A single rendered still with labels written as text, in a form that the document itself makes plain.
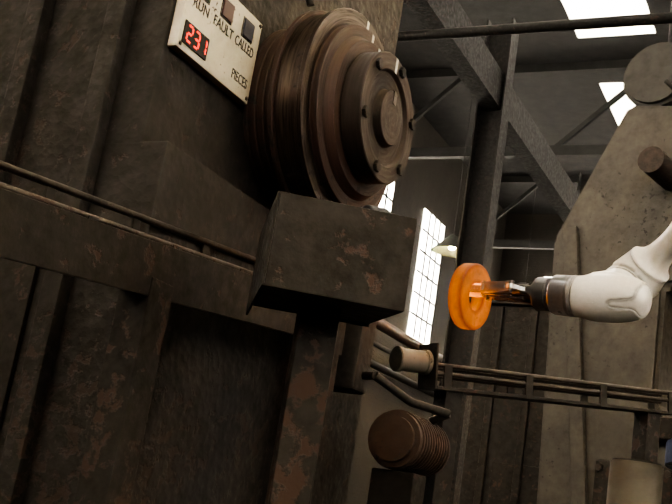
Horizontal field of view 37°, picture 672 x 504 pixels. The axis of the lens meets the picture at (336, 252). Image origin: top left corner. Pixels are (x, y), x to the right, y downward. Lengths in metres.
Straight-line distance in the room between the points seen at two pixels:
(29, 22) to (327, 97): 0.59
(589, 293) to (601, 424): 2.49
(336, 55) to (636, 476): 1.15
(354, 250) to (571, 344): 3.38
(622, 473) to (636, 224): 2.50
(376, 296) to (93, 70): 0.76
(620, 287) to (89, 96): 1.13
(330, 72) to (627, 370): 2.86
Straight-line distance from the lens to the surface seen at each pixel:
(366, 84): 2.07
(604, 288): 2.19
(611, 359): 4.68
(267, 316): 1.88
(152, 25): 1.93
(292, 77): 2.03
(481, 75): 11.20
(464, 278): 2.31
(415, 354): 2.39
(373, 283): 1.42
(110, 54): 1.91
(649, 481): 2.44
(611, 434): 4.62
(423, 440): 2.21
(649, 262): 2.30
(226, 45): 2.03
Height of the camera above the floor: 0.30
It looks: 14 degrees up
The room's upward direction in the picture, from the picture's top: 9 degrees clockwise
